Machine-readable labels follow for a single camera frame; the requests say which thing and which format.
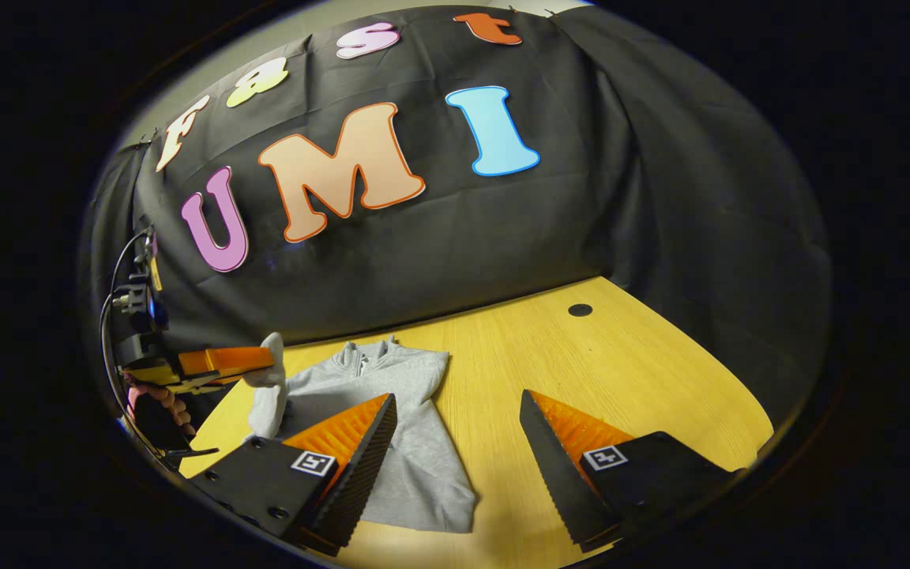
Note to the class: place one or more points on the black backdrop cloth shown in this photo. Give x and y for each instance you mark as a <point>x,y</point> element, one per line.
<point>502,237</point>

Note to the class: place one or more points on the grey zip-neck sweatshirt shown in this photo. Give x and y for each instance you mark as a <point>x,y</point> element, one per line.
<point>415,442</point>

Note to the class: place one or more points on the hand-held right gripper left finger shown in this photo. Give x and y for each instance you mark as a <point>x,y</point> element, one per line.
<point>360,482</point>

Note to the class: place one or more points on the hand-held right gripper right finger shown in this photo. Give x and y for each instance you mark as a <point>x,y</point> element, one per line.
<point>558,482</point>

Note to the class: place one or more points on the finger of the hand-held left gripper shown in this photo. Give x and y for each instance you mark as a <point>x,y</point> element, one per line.
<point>226,359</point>

